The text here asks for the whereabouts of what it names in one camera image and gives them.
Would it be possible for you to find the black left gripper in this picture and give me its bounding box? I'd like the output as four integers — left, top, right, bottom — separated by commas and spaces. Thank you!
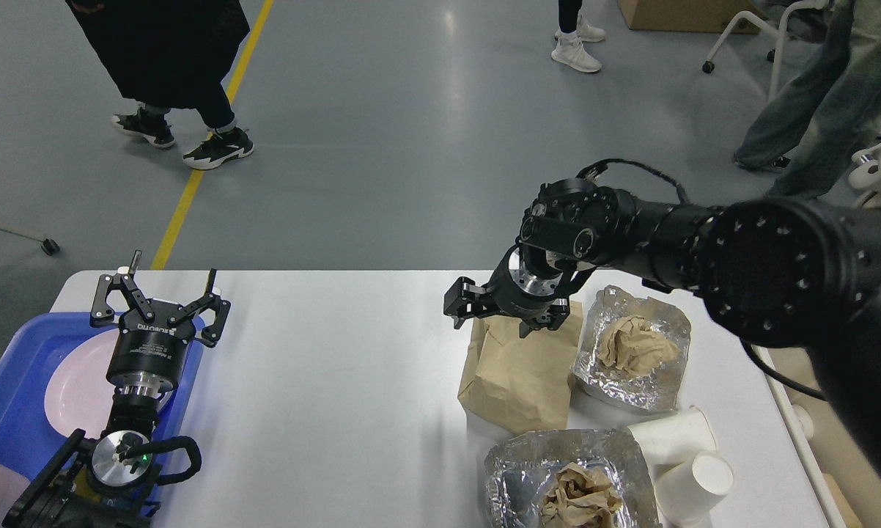
89, 250, 232, 400

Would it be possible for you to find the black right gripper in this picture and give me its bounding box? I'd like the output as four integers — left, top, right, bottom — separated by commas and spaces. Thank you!
443, 245, 572, 339

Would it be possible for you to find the pink plate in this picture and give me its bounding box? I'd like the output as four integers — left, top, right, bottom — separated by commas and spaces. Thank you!
44, 329, 122, 439

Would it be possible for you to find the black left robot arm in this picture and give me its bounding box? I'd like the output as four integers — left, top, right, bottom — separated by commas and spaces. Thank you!
1, 251, 232, 527

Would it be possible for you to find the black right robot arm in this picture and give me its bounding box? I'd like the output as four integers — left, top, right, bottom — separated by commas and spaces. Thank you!
443, 159, 881, 479

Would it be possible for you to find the brown paper bag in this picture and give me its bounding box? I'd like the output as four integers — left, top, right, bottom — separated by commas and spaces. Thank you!
457, 301, 583, 435

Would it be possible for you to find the upper crumpled brown paper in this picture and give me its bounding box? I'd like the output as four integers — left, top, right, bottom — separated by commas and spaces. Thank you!
597, 315, 681, 378

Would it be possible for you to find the crumpled brown paper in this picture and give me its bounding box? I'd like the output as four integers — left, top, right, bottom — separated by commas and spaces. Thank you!
597, 315, 681, 378
539, 463, 622, 527

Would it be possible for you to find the upper foil sheet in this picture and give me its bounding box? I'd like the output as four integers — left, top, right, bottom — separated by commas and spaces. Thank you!
572, 285, 692, 414

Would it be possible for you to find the foil sheet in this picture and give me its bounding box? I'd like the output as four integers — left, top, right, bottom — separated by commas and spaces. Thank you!
484, 429, 661, 527
572, 285, 692, 414

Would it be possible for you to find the white chair left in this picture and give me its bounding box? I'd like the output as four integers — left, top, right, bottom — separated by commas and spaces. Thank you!
0, 221, 61, 255

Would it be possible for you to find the lower foil sheet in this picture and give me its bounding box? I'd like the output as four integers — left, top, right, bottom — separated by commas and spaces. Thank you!
484, 429, 661, 527

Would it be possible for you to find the lower crumpled brown paper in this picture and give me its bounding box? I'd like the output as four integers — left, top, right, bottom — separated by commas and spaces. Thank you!
539, 463, 622, 527

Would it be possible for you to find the upper white paper cup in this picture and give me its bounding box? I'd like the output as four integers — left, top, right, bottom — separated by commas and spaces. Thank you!
626, 406, 718, 466

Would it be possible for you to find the white paper cup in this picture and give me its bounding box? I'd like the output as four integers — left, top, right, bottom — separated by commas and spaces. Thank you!
654, 451, 735, 526
626, 406, 718, 466

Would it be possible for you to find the lower white paper cup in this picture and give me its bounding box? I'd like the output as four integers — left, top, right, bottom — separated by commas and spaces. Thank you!
654, 451, 735, 526

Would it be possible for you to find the person with white sneakers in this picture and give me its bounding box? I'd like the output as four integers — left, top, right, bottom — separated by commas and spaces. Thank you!
550, 0, 607, 74

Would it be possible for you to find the cardboard box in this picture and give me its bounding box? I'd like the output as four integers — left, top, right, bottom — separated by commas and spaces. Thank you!
616, 0, 762, 34

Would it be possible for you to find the person in jeans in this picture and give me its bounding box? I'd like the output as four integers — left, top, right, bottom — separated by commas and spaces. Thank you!
733, 1, 881, 199

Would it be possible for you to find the white chair background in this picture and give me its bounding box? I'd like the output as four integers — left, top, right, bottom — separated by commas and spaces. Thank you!
701, 1, 832, 101

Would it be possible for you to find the beige plastic bin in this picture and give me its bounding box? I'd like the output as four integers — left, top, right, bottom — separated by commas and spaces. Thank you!
768, 378, 881, 527

